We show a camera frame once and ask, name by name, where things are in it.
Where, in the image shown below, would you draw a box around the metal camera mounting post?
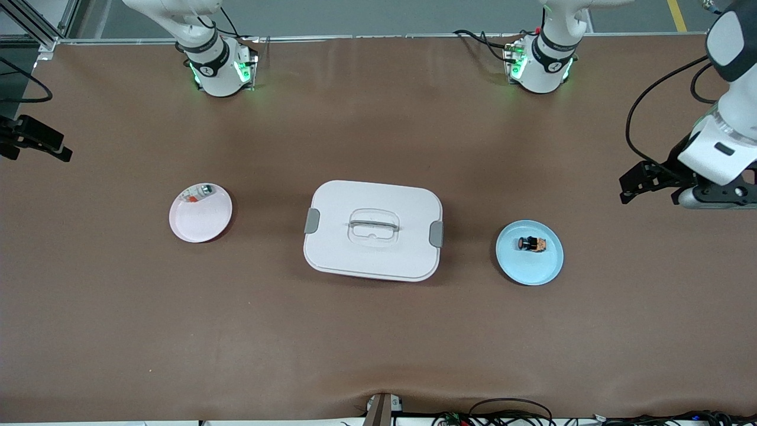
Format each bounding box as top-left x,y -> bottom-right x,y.
362,393 -> 404,426

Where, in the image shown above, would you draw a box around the light blue round plate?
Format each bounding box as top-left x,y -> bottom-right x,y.
495,220 -> 564,286

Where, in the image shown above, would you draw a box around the aluminium frame profile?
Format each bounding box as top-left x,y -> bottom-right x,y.
0,0 -> 80,54

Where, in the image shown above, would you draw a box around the grey box lid handle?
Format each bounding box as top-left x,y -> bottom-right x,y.
348,219 -> 401,233

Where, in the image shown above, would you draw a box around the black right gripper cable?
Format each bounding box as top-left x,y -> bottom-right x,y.
0,56 -> 54,104

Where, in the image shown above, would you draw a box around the black cable bundle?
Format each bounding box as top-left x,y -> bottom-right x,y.
432,398 -> 557,426
591,410 -> 757,426

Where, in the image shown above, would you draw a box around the white lidded storage box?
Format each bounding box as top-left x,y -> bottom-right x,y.
303,180 -> 444,282

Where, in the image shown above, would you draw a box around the pink round plate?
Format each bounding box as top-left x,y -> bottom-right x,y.
169,182 -> 233,244

